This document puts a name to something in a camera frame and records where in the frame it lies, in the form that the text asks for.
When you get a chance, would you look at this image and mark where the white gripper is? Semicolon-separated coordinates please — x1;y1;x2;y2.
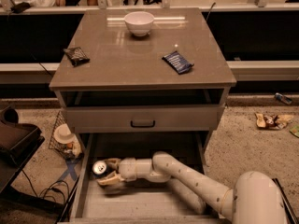
97;158;136;186

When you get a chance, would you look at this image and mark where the blue pepsi can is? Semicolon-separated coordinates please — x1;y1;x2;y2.
93;161;108;176

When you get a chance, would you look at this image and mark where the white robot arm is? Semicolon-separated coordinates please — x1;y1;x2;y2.
93;151;288;224

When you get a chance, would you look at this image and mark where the open grey lower drawer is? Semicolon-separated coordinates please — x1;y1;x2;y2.
68;132;231;224

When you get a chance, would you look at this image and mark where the grey drawer cabinet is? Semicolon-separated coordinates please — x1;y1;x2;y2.
49;7;237;154

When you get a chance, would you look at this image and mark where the black chip bag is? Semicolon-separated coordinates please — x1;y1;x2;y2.
64;47;90;67

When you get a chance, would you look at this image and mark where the blue snack bag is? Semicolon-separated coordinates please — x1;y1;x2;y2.
162;51;193;75

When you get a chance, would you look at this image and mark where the white bowl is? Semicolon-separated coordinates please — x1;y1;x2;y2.
124;11;154;36

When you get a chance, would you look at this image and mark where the black bar on floor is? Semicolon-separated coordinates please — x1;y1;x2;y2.
273;178;299;224

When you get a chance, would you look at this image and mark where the green packet on floor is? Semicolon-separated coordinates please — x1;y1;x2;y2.
290;125;299;138

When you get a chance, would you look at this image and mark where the small black device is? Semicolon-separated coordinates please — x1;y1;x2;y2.
11;2;31;14

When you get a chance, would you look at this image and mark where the wire basket with items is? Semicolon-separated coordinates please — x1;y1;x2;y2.
49;112;83;160

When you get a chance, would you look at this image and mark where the black cable on floor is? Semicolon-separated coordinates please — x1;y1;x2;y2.
21;168;71;203

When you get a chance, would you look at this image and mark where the closed grey drawer with handle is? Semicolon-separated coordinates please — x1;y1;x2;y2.
62;105;224;133

